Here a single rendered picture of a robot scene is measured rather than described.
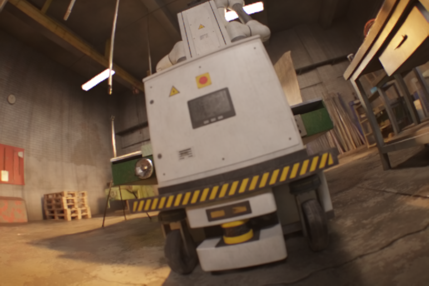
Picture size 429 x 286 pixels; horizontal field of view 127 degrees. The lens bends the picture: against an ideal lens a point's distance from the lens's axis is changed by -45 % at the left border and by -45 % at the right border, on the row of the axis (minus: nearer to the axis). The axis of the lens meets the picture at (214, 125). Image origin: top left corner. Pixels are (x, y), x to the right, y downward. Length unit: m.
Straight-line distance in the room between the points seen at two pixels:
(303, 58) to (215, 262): 7.94
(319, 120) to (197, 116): 1.41
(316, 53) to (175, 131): 7.79
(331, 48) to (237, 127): 8.26
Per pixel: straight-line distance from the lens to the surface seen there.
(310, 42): 8.57
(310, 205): 0.63
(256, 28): 1.68
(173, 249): 0.69
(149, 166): 1.82
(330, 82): 7.75
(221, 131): 0.68
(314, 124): 1.89
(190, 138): 0.71
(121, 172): 2.07
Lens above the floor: 0.32
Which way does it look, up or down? 17 degrees up
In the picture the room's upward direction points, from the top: 14 degrees counter-clockwise
